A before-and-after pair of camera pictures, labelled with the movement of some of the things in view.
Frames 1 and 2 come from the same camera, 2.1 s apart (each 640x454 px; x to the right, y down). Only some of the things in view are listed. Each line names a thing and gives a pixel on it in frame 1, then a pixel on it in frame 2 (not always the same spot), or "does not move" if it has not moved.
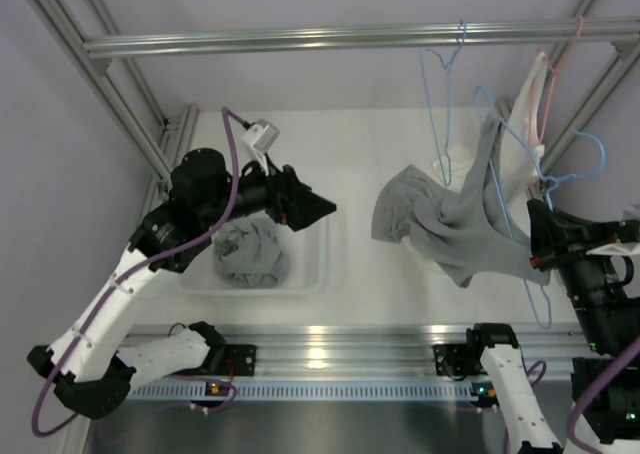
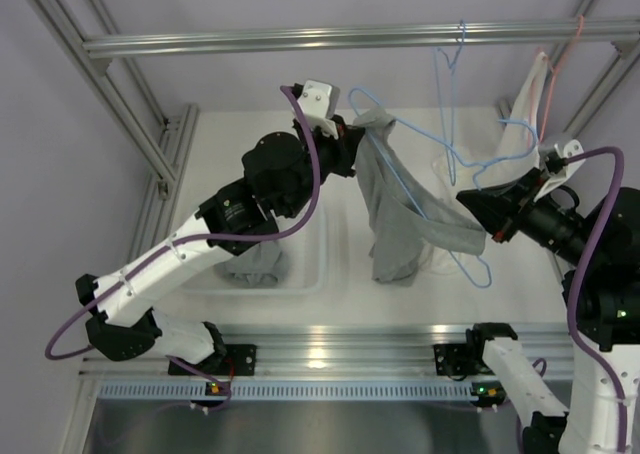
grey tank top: x=250 y=252 does not move
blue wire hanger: x=544 y=178 -> x=478 y=166
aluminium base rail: x=376 y=351 does not move
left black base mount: x=243 y=357 does not move
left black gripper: x=291 y=201 -> x=344 y=148
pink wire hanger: x=553 y=75 does not move
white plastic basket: x=308 y=271 does not move
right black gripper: x=564 y=238 -> x=496 y=206
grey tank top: x=470 y=228 -> x=404 y=204
